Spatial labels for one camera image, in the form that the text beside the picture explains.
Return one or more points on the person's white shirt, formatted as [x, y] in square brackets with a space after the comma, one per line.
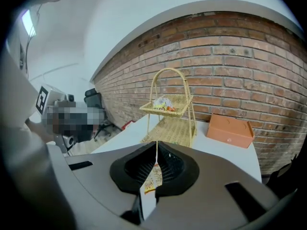
[16, 87]

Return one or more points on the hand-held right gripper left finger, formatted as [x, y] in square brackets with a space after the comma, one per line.
[100, 176]

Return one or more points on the beige snack packet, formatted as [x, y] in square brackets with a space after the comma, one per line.
[152, 181]

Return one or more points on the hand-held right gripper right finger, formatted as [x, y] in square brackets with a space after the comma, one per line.
[211, 195]

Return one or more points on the orange cardboard box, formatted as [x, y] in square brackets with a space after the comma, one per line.
[229, 130]

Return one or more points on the red box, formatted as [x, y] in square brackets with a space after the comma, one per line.
[127, 124]

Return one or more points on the white orange snack packet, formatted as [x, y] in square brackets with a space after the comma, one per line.
[164, 104]

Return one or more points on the person's left forearm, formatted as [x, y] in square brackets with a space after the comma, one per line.
[39, 130]

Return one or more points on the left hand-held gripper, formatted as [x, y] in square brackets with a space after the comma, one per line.
[42, 99]

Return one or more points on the black mesh office chair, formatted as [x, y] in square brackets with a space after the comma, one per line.
[92, 97]

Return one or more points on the two-tier wicker basket stand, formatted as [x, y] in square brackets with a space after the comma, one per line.
[172, 130]

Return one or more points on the ceiling light tube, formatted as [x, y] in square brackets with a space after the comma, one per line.
[28, 23]

